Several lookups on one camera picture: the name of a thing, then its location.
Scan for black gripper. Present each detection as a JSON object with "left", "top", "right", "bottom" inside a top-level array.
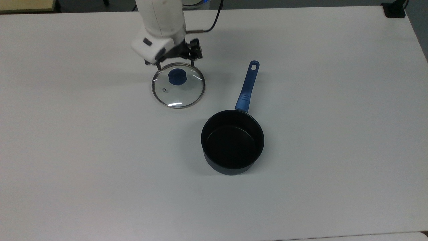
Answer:
[{"left": 144, "top": 38, "right": 204, "bottom": 71}]

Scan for glass lid with blue knob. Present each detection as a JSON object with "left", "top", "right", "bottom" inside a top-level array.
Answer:
[{"left": 151, "top": 62, "right": 206, "bottom": 109}]

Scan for light wooden table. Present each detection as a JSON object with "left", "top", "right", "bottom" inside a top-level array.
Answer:
[{"left": 0, "top": 0, "right": 56, "bottom": 13}]

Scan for black cable with metal connector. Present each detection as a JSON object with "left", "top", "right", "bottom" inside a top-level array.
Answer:
[{"left": 185, "top": 0, "right": 224, "bottom": 34}]

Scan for dark saucepan with blue handle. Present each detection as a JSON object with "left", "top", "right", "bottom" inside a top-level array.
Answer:
[{"left": 201, "top": 60, "right": 265, "bottom": 176}]

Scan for black table clamp mount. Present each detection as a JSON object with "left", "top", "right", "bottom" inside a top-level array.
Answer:
[{"left": 381, "top": 0, "right": 409, "bottom": 18}]

